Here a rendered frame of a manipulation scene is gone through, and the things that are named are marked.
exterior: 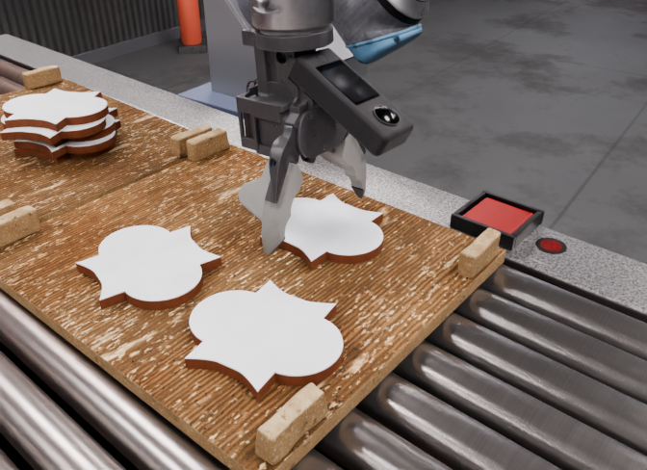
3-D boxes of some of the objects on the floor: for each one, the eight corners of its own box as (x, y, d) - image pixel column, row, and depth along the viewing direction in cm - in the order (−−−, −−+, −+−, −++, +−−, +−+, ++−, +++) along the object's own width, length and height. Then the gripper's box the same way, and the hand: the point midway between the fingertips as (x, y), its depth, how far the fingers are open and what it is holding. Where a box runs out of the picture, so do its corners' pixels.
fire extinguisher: (192, 42, 464) (182, -47, 432) (219, 48, 451) (212, -43, 419) (165, 50, 446) (153, -42, 414) (193, 57, 432) (182, -38, 401)
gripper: (321, 5, 67) (329, 176, 76) (171, 45, 54) (205, 246, 63) (388, 11, 62) (389, 194, 71) (242, 58, 49) (267, 274, 58)
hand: (323, 227), depth 66 cm, fingers open, 14 cm apart
